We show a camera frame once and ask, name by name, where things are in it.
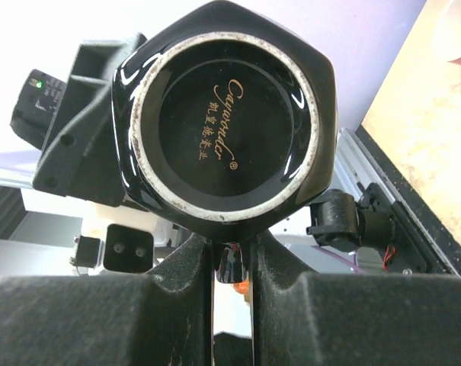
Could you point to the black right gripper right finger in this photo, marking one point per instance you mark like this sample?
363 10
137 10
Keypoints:
302 317

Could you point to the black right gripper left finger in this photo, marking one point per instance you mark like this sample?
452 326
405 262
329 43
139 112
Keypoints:
163 317

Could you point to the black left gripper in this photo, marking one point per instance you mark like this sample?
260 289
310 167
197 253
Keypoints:
72 124

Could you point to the black mug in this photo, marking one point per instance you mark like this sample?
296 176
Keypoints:
225 123

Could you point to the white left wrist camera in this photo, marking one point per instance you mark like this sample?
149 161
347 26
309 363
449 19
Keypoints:
123 250

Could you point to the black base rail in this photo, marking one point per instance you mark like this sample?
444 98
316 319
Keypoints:
435 231

